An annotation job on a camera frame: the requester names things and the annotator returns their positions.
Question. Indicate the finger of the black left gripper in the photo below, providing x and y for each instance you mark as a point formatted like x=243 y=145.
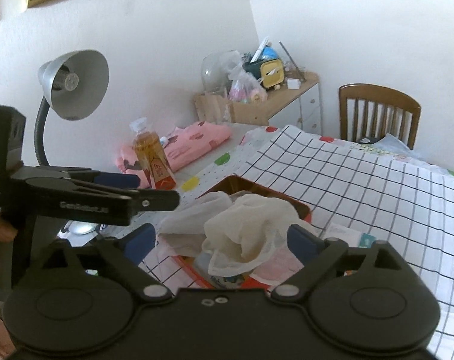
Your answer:
x=78 y=200
x=109 y=179

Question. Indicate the white translucent plastic bag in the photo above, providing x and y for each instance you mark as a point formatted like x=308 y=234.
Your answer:
x=181 y=233

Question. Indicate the white checkered tablecloth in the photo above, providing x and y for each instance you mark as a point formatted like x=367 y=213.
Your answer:
x=351 y=189

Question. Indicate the cardboard box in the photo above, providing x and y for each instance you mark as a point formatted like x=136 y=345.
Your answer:
x=219 y=110

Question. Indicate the white teal tissue pack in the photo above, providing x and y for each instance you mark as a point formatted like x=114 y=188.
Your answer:
x=353 y=237

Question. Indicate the glass fish bowl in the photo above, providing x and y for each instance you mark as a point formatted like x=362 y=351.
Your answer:
x=218 y=70

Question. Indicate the grey desk lamp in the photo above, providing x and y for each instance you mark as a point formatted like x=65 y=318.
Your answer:
x=73 y=86

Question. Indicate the brown wooden chair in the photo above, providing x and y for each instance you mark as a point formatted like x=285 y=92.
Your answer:
x=373 y=111

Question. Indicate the red metal tin box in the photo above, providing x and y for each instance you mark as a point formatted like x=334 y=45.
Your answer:
x=278 y=268

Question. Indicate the clear plastic bag with toys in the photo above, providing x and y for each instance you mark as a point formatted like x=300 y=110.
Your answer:
x=245 y=88

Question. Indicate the pink folded cloth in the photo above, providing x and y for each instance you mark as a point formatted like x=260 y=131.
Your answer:
x=184 y=146

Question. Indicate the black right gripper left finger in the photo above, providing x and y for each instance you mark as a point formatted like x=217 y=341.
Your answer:
x=78 y=299

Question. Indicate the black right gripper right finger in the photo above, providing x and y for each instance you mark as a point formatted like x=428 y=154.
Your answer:
x=360 y=299

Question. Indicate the amber liquid bottle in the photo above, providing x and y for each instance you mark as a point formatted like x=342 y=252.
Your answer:
x=151 y=156

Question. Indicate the wooden side cabinet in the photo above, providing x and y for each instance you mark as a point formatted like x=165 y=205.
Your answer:
x=299 y=107

